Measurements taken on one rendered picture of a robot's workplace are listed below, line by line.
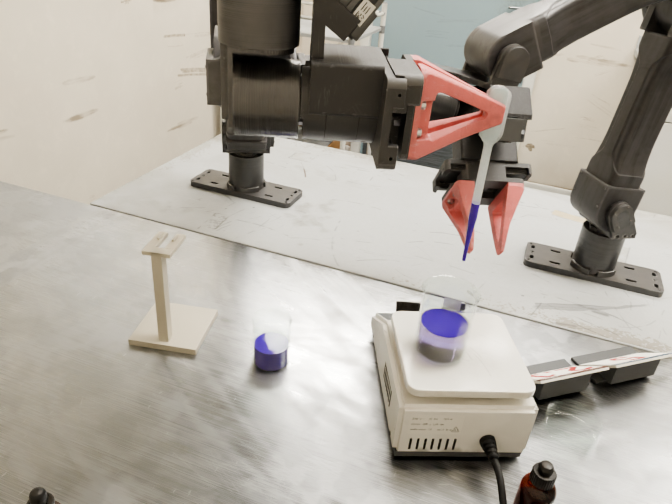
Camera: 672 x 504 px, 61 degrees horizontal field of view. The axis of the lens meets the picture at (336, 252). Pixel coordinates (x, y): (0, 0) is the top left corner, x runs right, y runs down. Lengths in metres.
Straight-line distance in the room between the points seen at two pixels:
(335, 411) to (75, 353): 0.30
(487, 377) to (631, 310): 0.39
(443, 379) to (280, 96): 0.29
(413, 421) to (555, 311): 0.36
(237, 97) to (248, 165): 0.61
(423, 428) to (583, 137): 3.09
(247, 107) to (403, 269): 0.50
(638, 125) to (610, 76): 2.62
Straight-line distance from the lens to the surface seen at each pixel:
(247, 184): 1.04
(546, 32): 0.74
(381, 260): 0.87
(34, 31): 2.05
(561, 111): 3.51
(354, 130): 0.43
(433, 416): 0.55
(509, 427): 0.58
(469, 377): 0.55
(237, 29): 0.41
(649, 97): 0.86
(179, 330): 0.71
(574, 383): 0.70
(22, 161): 2.06
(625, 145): 0.87
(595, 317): 0.86
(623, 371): 0.74
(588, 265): 0.94
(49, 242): 0.94
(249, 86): 0.42
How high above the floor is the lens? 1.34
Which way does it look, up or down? 30 degrees down
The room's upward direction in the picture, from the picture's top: 5 degrees clockwise
